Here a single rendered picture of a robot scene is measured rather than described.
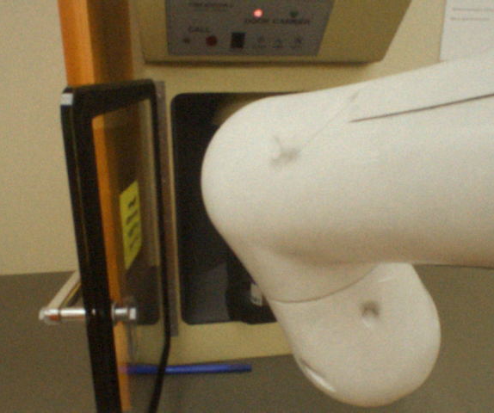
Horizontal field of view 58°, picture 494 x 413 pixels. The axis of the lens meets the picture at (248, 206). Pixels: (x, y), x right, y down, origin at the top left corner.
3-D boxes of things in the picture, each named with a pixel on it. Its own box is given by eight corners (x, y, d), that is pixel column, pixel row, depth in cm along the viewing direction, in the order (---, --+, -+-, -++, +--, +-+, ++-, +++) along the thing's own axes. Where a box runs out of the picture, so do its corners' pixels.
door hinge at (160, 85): (162, 337, 70) (145, 80, 59) (178, 335, 71) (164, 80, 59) (162, 342, 69) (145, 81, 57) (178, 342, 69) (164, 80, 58)
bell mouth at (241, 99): (206, 118, 80) (206, 86, 78) (302, 116, 83) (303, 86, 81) (214, 131, 63) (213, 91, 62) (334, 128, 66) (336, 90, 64)
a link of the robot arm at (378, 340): (357, 471, 30) (495, 385, 30) (274, 338, 26) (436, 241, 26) (295, 349, 43) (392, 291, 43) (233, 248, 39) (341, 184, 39)
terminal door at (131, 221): (169, 345, 69) (153, 77, 57) (121, 545, 40) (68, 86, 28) (164, 345, 69) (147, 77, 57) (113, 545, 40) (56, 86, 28)
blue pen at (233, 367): (162, 369, 69) (251, 366, 70) (163, 365, 71) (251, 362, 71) (163, 375, 70) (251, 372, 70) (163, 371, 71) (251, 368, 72)
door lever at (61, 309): (129, 283, 46) (126, 261, 45) (102, 335, 37) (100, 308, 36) (77, 284, 46) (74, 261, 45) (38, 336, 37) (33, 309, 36)
